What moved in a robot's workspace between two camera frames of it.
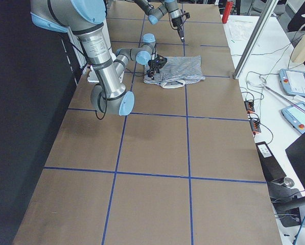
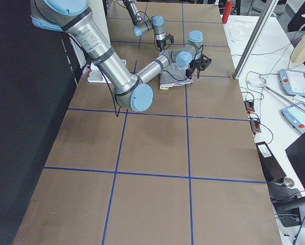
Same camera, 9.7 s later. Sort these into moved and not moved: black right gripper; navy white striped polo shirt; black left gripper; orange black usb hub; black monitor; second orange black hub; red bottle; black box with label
Moved: navy white striped polo shirt; black right gripper; black left gripper
Not moved: second orange black hub; orange black usb hub; red bottle; black monitor; black box with label
